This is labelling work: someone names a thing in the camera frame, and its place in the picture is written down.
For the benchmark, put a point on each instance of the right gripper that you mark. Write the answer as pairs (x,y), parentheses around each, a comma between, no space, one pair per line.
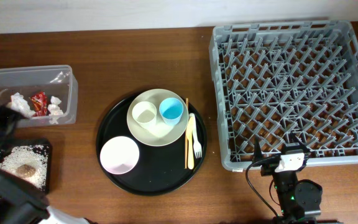
(268,168)

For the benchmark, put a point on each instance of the red snack wrapper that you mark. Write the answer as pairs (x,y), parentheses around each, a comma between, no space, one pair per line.
(39,101)

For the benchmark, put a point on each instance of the brown cookie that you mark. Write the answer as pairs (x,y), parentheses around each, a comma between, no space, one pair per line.
(25,171)

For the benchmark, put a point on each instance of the small white tissue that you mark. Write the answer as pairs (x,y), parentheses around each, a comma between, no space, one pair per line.
(54,109)

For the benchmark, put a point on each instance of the pink small bowl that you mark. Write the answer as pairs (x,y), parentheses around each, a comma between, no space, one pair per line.
(119,155)

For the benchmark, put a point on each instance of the cream plastic cup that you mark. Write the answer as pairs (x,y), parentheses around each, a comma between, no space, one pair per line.
(145,114)

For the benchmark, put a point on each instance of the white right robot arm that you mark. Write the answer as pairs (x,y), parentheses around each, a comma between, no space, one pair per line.
(299,200)

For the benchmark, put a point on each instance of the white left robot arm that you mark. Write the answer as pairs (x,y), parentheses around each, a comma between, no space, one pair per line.
(87,201)

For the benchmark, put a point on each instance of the black food waste tray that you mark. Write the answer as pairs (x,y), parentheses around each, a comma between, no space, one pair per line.
(46,149)

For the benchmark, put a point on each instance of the clear plastic waste bin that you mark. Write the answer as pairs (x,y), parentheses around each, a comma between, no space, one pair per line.
(54,80)

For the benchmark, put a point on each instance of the grey dishwasher rack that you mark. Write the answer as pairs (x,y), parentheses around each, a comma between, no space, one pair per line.
(273,80)

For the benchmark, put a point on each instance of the large crumpled white tissue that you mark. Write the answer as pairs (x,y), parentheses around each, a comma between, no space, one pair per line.
(20,105)

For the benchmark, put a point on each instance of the white plastic fork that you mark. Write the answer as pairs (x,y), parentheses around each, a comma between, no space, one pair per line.
(196,144)

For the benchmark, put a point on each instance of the yellow plastic knife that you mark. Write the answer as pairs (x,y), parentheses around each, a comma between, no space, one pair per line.
(189,136)

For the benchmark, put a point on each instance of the wooden chopstick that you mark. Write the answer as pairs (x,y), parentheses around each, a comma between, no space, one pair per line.
(186,140)

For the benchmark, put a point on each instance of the light blue plastic cup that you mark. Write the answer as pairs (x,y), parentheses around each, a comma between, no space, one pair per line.
(171,110)

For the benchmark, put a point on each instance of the cream round plate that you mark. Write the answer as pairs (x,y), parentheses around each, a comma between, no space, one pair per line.
(161,134)

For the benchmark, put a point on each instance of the black round tray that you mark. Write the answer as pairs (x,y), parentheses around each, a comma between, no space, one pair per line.
(159,170)

